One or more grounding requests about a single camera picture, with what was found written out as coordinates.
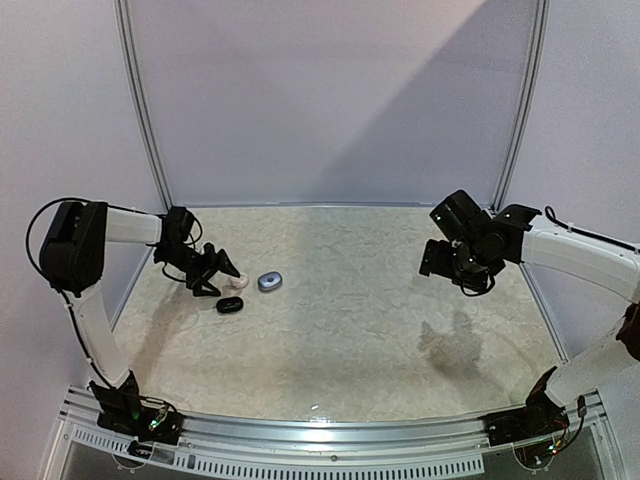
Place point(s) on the aluminium frame post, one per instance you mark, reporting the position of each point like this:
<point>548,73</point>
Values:
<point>525,99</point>
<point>124,20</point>

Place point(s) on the white round charging case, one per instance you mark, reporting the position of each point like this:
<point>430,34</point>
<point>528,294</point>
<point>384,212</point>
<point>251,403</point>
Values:
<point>238,283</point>

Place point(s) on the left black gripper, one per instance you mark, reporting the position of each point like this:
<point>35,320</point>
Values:
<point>221,262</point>

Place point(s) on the black earbud charging case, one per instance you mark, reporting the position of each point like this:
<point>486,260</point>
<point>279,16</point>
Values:
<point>229,305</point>

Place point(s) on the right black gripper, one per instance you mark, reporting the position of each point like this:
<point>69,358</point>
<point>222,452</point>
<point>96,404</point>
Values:
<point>437,258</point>

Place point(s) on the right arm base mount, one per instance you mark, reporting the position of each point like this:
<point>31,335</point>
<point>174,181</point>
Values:
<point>529,422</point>

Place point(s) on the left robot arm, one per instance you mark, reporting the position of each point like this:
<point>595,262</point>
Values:
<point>72,260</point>

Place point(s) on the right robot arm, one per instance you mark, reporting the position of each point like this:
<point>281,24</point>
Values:
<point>558,258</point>

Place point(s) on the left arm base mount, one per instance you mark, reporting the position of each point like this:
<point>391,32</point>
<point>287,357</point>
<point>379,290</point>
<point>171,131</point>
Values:
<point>161,424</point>

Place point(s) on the aluminium front rail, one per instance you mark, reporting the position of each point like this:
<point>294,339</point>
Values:
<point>79,414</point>

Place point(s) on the left aluminium frame post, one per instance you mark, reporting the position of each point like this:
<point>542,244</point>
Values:
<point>124,20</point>

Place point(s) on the blue earbud charging case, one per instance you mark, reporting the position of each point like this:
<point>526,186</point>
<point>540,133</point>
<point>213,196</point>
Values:
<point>270,281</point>

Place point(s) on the slotted white cable duct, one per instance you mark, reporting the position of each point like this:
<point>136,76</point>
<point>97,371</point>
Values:
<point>96,455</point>

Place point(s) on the right aluminium frame post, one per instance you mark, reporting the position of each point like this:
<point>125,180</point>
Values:
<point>525,99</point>

